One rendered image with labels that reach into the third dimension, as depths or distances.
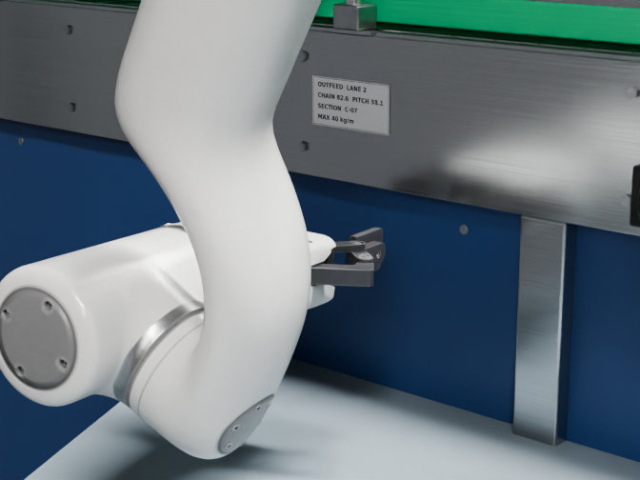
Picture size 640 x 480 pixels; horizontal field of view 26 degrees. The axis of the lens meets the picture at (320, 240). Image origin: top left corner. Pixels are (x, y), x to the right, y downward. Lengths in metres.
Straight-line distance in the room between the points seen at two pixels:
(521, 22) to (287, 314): 0.35
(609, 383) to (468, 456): 0.12
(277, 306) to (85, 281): 0.11
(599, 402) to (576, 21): 0.28
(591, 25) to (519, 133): 0.09
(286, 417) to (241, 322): 0.37
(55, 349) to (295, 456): 0.30
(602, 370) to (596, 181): 0.15
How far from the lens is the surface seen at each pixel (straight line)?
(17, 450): 1.61
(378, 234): 1.03
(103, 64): 1.33
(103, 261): 0.82
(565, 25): 1.02
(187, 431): 0.80
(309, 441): 1.07
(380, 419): 1.11
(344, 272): 0.95
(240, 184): 0.75
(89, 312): 0.79
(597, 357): 1.05
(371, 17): 1.11
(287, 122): 1.16
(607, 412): 1.06
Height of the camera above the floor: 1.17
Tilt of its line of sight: 15 degrees down
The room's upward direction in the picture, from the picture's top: straight up
